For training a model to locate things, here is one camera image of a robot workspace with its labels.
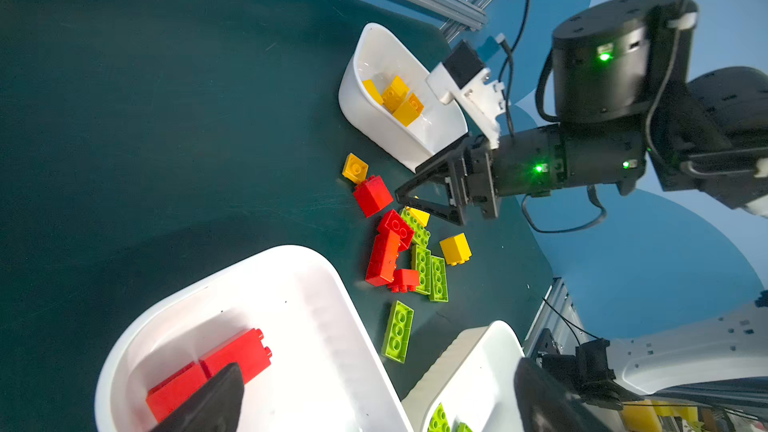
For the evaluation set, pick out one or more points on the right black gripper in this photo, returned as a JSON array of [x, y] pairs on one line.
[[533, 162]]

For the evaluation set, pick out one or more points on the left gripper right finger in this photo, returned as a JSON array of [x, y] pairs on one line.
[[544, 405]]

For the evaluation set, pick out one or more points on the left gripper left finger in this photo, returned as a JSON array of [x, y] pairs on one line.
[[215, 407]]

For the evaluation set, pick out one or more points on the red square brick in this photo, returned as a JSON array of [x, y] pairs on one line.
[[394, 222]]

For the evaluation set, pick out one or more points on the green brick low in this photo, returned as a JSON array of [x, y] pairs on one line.
[[421, 262], [398, 332], [439, 289]]

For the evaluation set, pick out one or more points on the red long brick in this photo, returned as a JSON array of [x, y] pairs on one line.
[[382, 263]]

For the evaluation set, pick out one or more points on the yellow upturned small brick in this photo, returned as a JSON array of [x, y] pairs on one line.
[[355, 169]]

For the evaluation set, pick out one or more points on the red small brick low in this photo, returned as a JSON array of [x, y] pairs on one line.
[[405, 280]]

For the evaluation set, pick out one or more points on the green studded brick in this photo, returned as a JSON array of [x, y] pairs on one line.
[[421, 235]]

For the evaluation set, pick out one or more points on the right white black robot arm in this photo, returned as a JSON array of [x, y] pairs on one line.
[[614, 95]]

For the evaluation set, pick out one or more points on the white tray front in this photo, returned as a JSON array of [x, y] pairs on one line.
[[473, 379]]

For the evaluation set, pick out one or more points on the white tray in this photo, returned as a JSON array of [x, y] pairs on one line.
[[380, 56], [324, 375], [473, 379]]

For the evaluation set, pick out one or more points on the yellow brick pair centre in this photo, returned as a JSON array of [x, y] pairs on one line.
[[409, 110]]

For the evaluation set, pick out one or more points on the white tray back right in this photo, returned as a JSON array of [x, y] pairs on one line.
[[380, 56]]

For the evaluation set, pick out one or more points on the white tray left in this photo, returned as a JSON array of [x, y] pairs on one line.
[[324, 375]]

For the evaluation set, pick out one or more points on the aluminium front rail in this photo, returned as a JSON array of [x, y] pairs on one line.
[[557, 327]]

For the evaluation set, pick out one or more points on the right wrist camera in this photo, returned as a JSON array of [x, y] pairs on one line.
[[464, 78]]

